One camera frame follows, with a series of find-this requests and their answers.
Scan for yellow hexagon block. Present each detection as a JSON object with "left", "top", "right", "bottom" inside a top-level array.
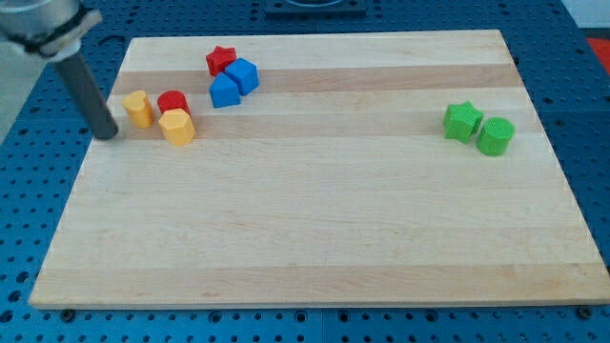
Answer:
[{"left": 158, "top": 109, "right": 195, "bottom": 146}]

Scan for blue cube block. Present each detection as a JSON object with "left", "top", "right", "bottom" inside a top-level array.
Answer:
[{"left": 225, "top": 58, "right": 259, "bottom": 95}]

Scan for red star block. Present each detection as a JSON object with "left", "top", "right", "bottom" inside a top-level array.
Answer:
[{"left": 206, "top": 46, "right": 237, "bottom": 77}]

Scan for green star block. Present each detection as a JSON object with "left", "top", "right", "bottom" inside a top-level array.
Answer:
[{"left": 442, "top": 101, "right": 484, "bottom": 144}]

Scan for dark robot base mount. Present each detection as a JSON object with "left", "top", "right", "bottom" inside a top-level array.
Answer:
[{"left": 262, "top": 0, "right": 368, "bottom": 17}]

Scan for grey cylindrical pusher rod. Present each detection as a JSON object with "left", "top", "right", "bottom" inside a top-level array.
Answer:
[{"left": 53, "top": 51, "right": 118, "bottom": 140}]

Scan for red cylinder block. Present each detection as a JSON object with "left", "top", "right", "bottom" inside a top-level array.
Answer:
[{"left": 156, "top": 90, "right": 191, "bottom": 114}]

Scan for green cylinder block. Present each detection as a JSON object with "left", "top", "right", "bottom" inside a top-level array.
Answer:
[{"left": 477, "top": 117, "right": 516, "bottom": 156}]

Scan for yellow heart block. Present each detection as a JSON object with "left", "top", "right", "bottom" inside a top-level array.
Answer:
[{"left": 122, "top": 90, "right": 153, "bottom": 129}]

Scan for blue pentagon block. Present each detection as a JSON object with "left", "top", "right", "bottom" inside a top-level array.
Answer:
[{"left": 209, "top": 72, "right": 241, "bottom": 108}]

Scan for light wooden board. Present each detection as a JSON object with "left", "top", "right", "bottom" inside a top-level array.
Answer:
[{"left": 30, "top": 30, "right": 609, "bottom": 310}]

